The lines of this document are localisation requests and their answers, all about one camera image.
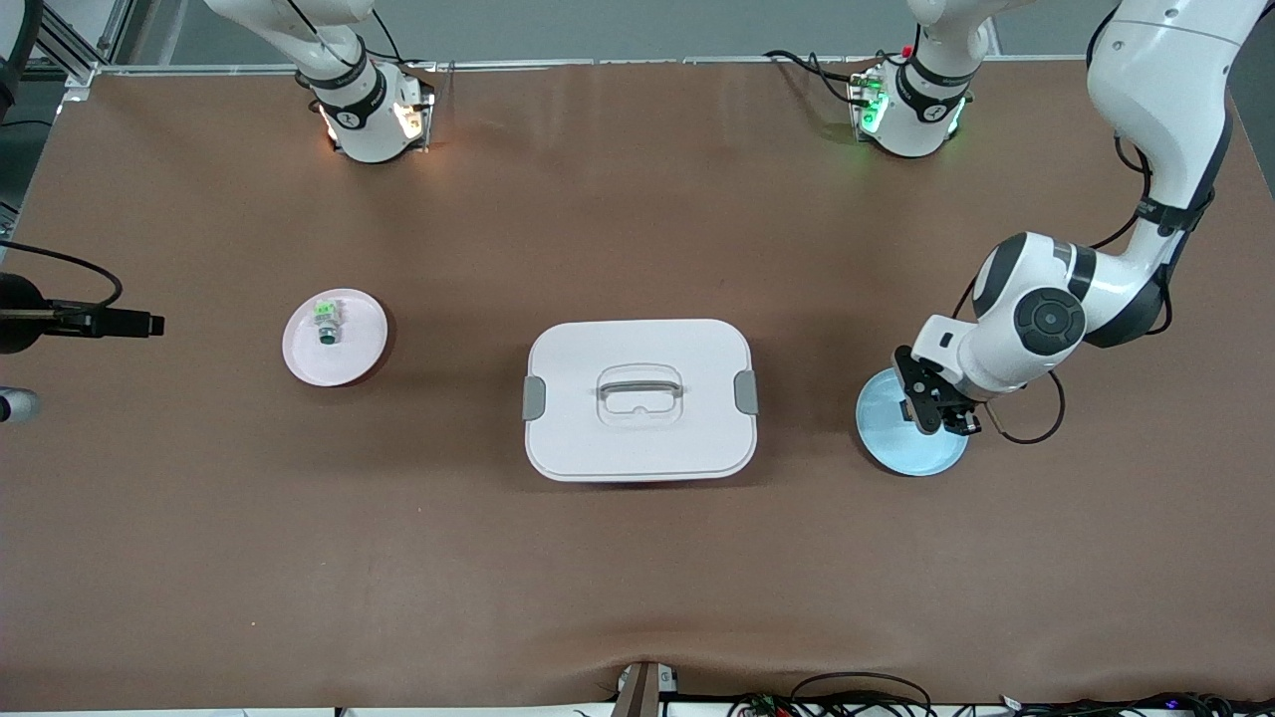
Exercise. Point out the pale pink round plate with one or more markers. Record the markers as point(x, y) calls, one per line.
point(304, 354)

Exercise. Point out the brown table mat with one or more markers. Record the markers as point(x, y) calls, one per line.
point(637, 578)

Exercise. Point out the aluminium frame structure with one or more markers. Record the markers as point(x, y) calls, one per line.
point(70, 50)

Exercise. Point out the light blue round plate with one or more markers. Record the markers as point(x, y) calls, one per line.
point(887, 443)

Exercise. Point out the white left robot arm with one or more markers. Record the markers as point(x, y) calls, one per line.
point(1155, 80)

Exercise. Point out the white lidded storage box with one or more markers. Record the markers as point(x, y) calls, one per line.
point(598, 438)

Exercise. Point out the aluminium table edge rail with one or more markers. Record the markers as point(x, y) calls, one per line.
point(647, 63)

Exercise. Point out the green push-button switch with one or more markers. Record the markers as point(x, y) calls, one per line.
point(327, 317)

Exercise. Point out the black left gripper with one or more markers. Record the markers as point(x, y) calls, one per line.
point(958, 415)

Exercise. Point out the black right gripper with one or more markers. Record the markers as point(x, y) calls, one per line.
point(18, 314)

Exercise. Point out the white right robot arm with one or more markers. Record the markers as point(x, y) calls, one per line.
point(359, 110)

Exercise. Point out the metal mount post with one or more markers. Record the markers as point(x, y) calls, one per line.
point(637, 697)

